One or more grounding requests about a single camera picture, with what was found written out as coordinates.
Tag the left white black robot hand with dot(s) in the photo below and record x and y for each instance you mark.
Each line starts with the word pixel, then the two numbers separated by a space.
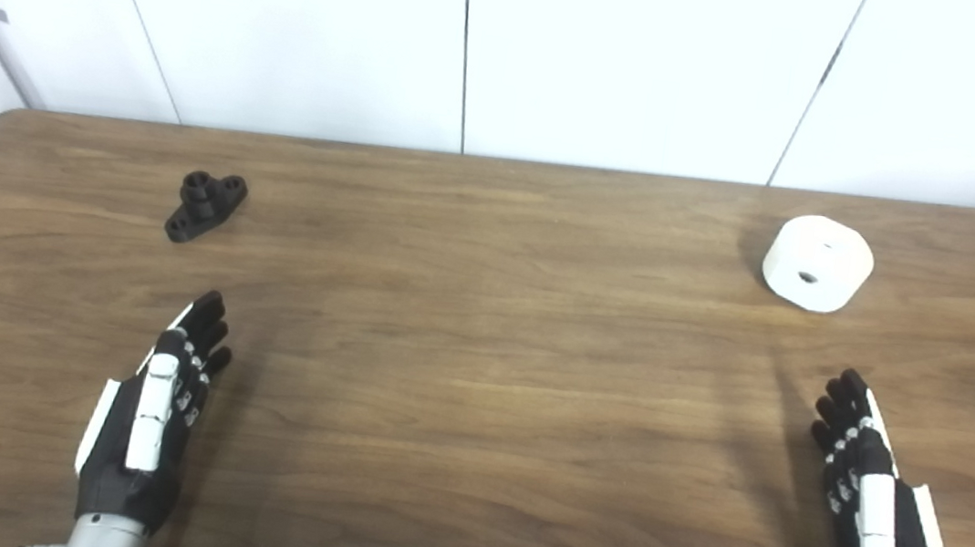
pixel 150 419

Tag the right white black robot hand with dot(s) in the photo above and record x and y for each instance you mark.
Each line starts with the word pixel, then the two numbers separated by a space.
pixel 877 520

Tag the black plastic flanged holder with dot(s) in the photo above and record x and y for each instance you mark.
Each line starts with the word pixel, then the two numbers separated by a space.
pixel 204 203

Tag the round white plastic piece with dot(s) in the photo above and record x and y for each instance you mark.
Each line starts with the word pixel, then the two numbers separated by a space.
pixel 820 256

